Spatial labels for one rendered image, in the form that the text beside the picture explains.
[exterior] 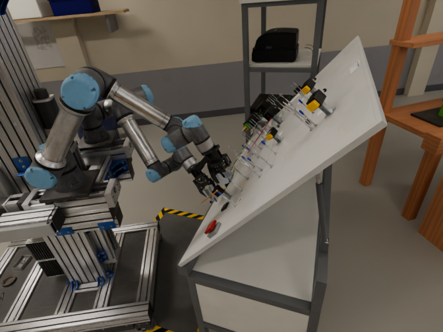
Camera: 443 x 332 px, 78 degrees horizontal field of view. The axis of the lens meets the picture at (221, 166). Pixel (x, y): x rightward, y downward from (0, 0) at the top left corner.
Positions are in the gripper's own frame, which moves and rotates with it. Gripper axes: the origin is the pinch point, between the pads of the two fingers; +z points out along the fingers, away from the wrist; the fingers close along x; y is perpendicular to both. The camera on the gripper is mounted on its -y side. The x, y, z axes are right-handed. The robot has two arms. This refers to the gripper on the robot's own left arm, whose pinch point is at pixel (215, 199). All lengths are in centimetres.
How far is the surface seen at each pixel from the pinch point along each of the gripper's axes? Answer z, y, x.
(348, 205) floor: 75, -145, 94
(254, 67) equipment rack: -60, -42, 72
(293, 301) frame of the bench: 54, 19, 3
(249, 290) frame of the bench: 41.6, 14.4, -9.7
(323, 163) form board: 12, 66, 34
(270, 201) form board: 13, 52, 18
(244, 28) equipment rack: -79, -25, 77
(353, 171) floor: 59, -189, 136
